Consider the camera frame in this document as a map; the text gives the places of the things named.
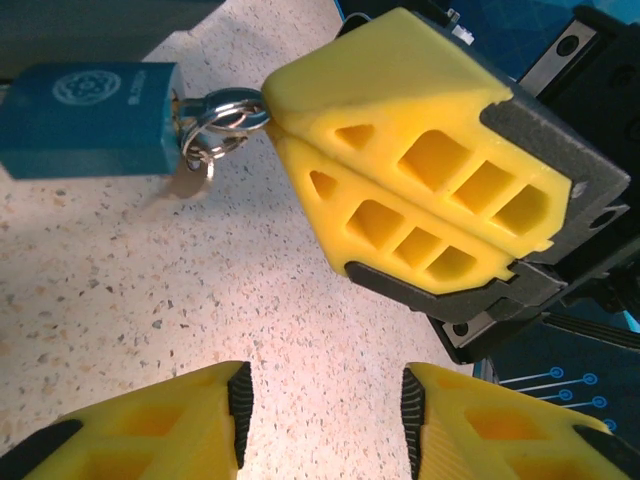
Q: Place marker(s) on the silver key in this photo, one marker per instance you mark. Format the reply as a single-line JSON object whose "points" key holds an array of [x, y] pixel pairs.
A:
{"points": [[190, 182]]}

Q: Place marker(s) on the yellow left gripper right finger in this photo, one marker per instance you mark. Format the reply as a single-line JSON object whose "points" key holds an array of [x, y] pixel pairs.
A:
{"points": [[500, 440]]}

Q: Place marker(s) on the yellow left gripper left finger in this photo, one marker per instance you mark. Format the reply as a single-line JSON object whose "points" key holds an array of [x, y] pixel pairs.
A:
{"points": [[150, 435]]}

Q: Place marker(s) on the blue padlock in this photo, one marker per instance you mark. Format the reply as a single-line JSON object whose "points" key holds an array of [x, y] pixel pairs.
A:
{"points": [[90, 120]]}

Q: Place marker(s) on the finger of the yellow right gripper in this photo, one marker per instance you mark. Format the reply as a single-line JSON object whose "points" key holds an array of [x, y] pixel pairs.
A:
{"points": [[340, 210], [390, 85]]}

